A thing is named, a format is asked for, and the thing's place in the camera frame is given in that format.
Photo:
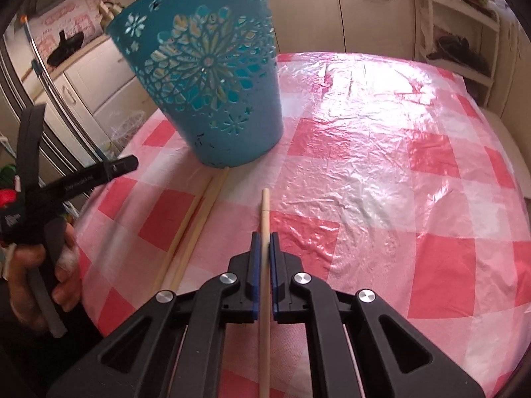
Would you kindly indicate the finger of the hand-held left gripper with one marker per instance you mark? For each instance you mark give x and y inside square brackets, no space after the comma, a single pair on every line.
[108,170]

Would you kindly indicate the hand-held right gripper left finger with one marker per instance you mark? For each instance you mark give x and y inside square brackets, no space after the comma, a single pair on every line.
[256,265]

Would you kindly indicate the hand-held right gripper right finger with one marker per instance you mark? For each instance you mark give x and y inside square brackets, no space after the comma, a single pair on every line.
[274,265]

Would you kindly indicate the bamboo chopstick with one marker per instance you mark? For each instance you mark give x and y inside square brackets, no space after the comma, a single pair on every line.
[198,232]
[264,211]
[183,232]

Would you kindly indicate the teal perforated plastic basket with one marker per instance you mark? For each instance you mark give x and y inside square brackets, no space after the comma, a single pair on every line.
[249,141]

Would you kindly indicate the person's left hand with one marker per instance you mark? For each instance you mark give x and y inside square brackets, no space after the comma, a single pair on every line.
[66,265]

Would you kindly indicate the cream kitchen cabinets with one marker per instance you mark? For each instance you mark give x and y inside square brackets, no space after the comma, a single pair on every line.
[124,83]
[340,8]

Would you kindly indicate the black pan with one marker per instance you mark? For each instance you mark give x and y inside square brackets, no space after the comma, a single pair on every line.
[64,49]

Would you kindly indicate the pink checkered tablecloth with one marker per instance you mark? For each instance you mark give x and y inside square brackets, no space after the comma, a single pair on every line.
[394,195]

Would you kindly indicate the pink printed cloth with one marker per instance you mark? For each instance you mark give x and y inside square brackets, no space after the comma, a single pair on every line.
[74,16]

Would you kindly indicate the white shelf rack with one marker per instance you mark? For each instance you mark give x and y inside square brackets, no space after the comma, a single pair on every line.
[460,41]

